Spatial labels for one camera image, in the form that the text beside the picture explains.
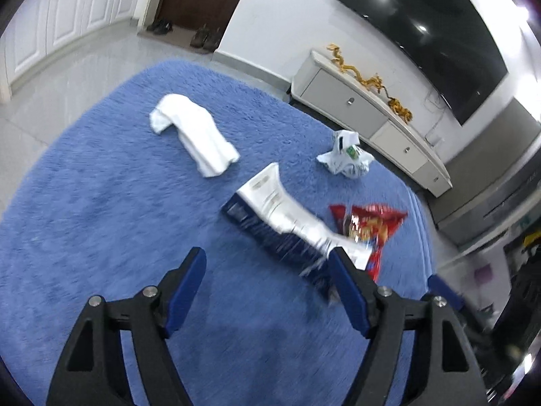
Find white television console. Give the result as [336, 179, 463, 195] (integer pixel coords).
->
[291, 49, 453, 197]

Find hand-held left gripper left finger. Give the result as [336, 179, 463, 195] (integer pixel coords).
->
[46, 246, 208, 406]

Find black wall television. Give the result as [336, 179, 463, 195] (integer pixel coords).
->
[332, 0, 508, 126]

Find white wall cupboards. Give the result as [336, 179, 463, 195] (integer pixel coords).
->
[0, 0, 146, 102]

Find white crumpled paper towel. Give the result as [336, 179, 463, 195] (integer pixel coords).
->
[149, 93, 241, 178]

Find blue shaggy rug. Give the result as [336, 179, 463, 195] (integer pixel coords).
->
[0, 59, 436, 406]

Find red snack bag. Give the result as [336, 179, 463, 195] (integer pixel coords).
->
[329, 204, 408, 282]

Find gold dragon ornament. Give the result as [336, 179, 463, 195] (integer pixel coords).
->
[388, 97, 414, 124]
[357, 72, 392, 96]
[325, 43, 360, 74]

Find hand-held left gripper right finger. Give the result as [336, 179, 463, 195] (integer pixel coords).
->
[327, 246, 493, 406]

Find white and dark blue packet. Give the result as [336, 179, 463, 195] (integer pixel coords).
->
[220, 162, 373, 301]

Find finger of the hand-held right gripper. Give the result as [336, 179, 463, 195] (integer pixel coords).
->
[427, 275, 471, 314]

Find television power cable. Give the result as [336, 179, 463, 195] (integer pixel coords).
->
[425, 93, 449, 144]

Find white and green plastic bag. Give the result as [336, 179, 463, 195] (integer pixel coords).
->
[317, 130, 375, 179]

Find small purple bin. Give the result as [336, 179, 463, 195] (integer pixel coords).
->
[473, 264, 494, 285]

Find silver refrigerator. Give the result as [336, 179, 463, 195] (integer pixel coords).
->
[435, 97, 541, 246]

